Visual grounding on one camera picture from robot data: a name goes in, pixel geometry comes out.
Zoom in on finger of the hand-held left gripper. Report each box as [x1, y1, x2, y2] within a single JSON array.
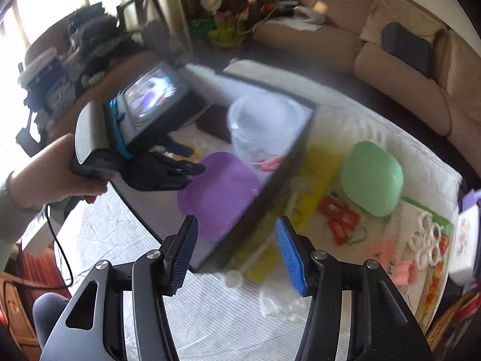
[[150, 158, 207, 192], [161, 135, 195, 162]]

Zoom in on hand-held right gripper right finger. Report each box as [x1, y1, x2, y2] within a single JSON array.
[[274, 216, 434, 361]]

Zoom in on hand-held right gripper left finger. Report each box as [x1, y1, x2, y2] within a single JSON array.
[[39, 215, 199, 361]]

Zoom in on purple plastic bowl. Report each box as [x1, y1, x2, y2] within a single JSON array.
[[177, 152, 262, 242]]

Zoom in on dark grey cardboard box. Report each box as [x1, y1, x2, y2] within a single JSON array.
[[113, 62, 316, 273]]

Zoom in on clear plastic bucket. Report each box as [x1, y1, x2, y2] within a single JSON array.
[[226, 92, 307, 175]]

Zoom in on person's left forearm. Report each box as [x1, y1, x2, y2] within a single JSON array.
[[0, 173, 46, 271]]

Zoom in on white cloth-covered desktop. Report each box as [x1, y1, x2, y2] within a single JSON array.
[[54, 58, 463, 361]]

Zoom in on person's left hand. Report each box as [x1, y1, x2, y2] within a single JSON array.
[[9, 133, 109, 211]]

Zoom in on crumpled clear plastic bag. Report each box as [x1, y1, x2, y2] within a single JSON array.
[[259, 278, 314, 323]]

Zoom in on red candy wrappers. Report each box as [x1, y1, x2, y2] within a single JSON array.
[[319, 197, 361, 245]]

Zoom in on long yellow packet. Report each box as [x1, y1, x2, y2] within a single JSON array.
[[229, 150, 339, 279]]

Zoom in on green bag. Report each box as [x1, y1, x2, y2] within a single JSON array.
[[208, 19, 245, 48]]

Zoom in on group of pink clips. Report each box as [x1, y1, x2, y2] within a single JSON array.
[[374, 239, 416, 286]]

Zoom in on green plastic bowl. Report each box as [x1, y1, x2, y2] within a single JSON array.
[[339, 141, 404, 218]]

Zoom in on clear printed plastic bag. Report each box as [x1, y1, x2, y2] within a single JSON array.
[[376, 196, 457, 332]]

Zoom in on cluster of white rings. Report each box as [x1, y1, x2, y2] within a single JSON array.
[[408, 212, 444, 267]]

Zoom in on sheets of paper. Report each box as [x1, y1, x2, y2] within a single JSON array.
[[278, 19, 320, 31]]

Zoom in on white tissue box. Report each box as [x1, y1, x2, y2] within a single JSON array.
[[449, 205, 481, 286]]

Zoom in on pile of snack packets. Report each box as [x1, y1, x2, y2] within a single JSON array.
[[428, 289, 481, 350]]

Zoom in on brown sofa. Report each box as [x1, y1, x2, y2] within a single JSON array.
[[252, 0, 481, 136]]

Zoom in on lilac lidded container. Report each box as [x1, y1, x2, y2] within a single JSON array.
[[460, 192, 481, 211]]

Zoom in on dark lumbar cushion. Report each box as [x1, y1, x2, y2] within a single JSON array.
[[381, 23, 438, 78]]

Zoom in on tan sofa cushion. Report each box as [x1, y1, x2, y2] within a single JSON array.
[[359, 0, 448, 46], [438, 30, 481, 94]]

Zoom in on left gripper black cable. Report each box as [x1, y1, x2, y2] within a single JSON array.
[[44, 202, 75, 287]]

